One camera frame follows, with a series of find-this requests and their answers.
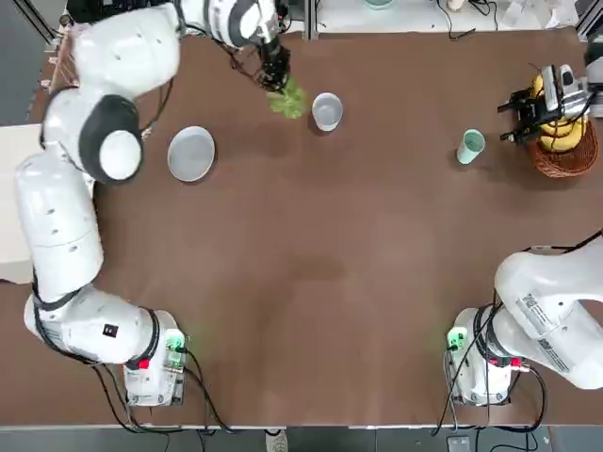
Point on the white toaster oven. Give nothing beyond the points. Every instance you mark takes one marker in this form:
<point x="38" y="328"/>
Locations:
<point x="11" y="198"/>

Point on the pale green dish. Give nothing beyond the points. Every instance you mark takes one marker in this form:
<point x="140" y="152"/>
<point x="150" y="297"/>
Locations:
<point x="378" y="3"/>

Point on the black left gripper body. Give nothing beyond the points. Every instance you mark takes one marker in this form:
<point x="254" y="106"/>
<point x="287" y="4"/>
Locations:
<point x="275" y="55"/>

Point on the green cup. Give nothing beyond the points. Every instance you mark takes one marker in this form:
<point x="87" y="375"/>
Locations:
<point x="468" y="148"/>

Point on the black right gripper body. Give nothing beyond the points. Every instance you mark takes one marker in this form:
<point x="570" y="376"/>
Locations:
<point x="537" y="110"/>

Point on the aluminium frame post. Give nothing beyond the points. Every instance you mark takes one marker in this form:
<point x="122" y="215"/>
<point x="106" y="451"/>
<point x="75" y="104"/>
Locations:
<point x="311" y="19"/>

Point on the yellow banana bunch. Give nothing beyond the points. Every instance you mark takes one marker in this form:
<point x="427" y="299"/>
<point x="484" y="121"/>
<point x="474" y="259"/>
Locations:
<point x="560" y="139"/>

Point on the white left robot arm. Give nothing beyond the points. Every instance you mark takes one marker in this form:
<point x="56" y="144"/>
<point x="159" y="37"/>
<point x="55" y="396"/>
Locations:
<point x="127" y="52"/>

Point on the larger grey dish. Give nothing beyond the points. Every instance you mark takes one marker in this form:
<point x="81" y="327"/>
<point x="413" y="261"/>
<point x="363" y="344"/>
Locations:
<point x="190" y="153"/>

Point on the white sneaker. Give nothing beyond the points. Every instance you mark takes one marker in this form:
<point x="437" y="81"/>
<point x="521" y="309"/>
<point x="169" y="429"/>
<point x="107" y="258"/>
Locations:
<point x="276" y="441"/>

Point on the grey foot pedal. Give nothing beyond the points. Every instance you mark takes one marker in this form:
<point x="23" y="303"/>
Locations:
<point x="458" y="443"/>

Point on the green lettuce leaf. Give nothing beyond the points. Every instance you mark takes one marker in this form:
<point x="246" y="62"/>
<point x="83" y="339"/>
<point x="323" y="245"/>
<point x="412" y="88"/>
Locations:
<point x="289" y="101"/>

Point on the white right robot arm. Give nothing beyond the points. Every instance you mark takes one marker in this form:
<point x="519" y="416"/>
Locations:
<point x="542" y="292"/>

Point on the smaller grey dish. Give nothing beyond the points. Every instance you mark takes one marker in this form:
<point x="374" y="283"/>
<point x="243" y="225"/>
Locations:
<point x="327" y="110"/>

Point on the brown wicker basket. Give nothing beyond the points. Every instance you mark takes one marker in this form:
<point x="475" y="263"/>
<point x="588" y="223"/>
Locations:
<point x="563" y="162"/>

